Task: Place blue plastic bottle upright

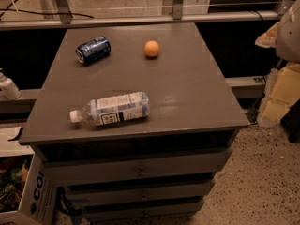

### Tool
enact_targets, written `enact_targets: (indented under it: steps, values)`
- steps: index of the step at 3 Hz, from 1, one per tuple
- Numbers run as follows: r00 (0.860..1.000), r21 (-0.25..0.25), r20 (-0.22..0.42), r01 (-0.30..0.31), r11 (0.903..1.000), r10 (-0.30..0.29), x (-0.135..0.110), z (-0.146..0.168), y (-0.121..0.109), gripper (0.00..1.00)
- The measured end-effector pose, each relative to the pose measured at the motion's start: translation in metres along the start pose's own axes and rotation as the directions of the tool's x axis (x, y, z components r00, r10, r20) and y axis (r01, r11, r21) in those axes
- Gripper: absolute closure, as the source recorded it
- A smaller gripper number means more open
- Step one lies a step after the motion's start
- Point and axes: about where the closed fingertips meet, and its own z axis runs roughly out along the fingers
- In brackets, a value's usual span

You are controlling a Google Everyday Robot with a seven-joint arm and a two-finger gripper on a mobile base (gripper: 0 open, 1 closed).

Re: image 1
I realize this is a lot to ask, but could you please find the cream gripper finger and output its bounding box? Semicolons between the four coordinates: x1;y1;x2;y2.
255;22;279;48

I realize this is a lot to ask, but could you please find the clear bottle with blue label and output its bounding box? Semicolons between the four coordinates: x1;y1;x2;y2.
69;92;150;126

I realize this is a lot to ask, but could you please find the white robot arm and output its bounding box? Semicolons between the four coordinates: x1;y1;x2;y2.
255;0;300;63

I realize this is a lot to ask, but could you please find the white spray bottle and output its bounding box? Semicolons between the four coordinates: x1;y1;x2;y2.
0;70;22;99

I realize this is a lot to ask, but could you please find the orange ball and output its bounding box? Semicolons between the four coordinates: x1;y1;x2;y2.
143;40;159;57

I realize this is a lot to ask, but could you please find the top grey drawer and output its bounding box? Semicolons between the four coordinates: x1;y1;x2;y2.
44;148;233;187

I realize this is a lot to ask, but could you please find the grey drawer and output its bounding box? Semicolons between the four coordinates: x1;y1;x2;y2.
44;148;233;187
83;197;203;222
67;176;215;208

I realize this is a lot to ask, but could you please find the grey drawer cabinet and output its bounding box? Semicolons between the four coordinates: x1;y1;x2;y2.
18;22;251;223

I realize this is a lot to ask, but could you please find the blue soda can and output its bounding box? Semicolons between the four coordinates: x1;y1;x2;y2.
75;37;112;65

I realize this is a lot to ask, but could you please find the middle grey drawer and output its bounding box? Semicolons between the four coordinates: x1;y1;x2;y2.
67;176;215;208

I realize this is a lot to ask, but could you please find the bottom grey drawer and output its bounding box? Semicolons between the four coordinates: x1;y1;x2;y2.
83;197;203;222

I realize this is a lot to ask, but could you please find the white cardboard box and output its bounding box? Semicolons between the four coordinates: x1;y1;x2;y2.
0;155;57;225

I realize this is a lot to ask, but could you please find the metal frame rail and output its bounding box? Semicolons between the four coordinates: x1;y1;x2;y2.
0;0;296;30

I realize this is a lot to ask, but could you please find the black cable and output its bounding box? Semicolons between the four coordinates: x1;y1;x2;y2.
0;0;95;20

